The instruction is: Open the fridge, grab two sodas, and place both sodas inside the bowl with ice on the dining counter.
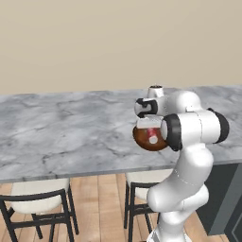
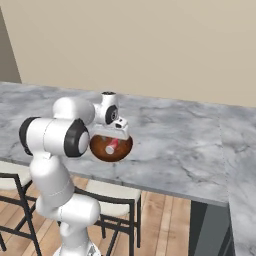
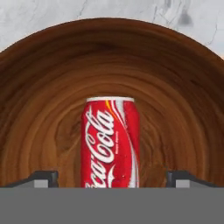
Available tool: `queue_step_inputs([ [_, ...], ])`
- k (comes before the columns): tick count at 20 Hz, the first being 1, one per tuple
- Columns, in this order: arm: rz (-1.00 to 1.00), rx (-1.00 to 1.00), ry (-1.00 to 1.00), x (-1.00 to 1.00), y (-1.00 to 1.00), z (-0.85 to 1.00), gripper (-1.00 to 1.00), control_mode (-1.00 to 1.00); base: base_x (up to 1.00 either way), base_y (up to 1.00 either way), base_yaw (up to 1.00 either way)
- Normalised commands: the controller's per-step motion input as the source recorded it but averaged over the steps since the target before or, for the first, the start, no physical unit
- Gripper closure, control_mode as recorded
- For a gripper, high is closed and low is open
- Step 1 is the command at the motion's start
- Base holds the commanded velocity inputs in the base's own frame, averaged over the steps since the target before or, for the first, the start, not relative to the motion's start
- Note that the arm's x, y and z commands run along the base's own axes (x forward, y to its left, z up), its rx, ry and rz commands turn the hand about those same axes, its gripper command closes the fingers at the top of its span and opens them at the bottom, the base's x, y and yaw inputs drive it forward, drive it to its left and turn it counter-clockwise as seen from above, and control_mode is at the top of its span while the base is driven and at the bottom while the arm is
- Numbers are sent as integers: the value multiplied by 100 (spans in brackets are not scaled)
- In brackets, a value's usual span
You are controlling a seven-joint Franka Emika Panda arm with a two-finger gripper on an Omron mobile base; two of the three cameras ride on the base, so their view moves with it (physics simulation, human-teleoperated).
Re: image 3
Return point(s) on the brown wooden bowl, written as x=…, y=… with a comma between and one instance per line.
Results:
x=43, y=96

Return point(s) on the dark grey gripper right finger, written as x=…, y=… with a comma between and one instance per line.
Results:
x=178, y=177

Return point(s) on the red soda can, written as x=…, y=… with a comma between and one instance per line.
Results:
x=110, y=143

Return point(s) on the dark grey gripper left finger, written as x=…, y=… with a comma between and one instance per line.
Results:
x=46, y=177

